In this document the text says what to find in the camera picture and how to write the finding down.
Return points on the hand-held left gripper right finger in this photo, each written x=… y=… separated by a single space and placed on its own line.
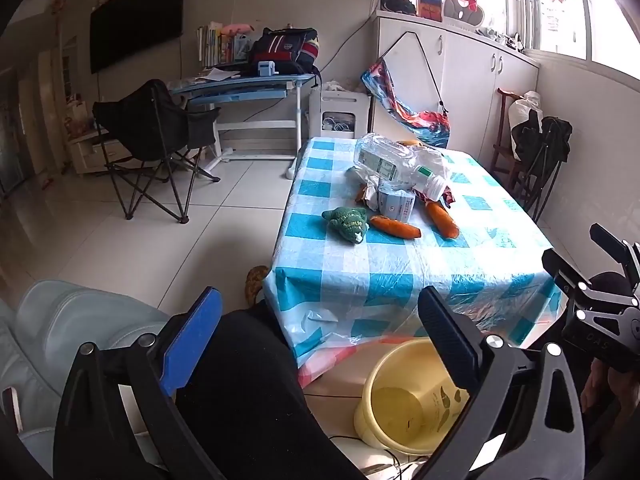
x=450 y=335

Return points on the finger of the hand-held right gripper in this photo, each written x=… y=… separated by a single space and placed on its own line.
x=607 y=237
x=565 y=271

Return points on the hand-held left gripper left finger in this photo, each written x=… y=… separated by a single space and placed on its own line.
x=195 y=340

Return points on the yellow plastic bucket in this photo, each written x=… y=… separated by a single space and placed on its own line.
x=400 y=410

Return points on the small white carton box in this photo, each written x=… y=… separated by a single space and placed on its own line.
x=397 y=205

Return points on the green plush crocodile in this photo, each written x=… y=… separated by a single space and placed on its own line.
x=350 y=220

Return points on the clear plastic bottle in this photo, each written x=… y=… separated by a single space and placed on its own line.
x=390 y=157

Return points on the person's right hand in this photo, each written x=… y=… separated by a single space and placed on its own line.
x=600 y=385

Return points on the blue white checked tablecloth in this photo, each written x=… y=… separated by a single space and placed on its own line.
x=400 y=270

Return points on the tan round object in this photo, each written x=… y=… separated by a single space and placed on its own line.
x=255 y=282

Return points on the black folded chair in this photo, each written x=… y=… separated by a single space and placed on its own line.
x=545 y=140

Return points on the grey green leather sofa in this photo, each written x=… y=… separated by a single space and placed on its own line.
x=60 y=320

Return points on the dark wooden chair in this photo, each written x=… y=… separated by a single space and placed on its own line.
x=500 y=150

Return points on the yellow mango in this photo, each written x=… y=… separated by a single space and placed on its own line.
x=411 y=143

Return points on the colourful printed hanging bag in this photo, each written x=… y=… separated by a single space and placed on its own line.
x=425 y=122

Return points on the white low television cabinet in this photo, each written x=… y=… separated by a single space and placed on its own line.
x=92 y=152

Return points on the black folding camping chair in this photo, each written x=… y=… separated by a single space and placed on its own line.
x=145 y=120

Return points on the small white shoes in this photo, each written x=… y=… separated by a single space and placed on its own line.
x=500 y=37

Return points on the window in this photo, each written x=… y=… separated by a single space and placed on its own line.
x=600 y=10

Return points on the gift bag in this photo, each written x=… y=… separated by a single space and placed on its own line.
x=75 y=117

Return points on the white plastic storage stool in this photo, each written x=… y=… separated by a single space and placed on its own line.
x=340 y=105

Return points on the blue study desk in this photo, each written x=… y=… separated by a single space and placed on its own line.
x=240 y=87

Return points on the papers on desk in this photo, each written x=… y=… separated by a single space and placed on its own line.
x=215 y=75

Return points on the white grey padded seat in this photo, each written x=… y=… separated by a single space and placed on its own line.
x=462 y=12

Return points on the white cloth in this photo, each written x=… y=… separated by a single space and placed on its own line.
x=335 y=85

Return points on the blue white pencil sharpener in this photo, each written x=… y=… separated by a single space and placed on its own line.
x=265 y=68

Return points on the orange blue box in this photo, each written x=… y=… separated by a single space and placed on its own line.
x=430 y=7

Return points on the row of books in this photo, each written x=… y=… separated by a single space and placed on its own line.
x=215 y=45

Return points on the dark striped backpack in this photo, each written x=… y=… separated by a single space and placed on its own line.
x=285 y=52

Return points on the black shoes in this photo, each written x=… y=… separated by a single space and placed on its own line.
x=397 y=4

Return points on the pink plush toy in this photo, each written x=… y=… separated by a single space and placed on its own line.
x=237 y=28

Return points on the black wall television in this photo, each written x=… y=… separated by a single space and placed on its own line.
x=135 y=20

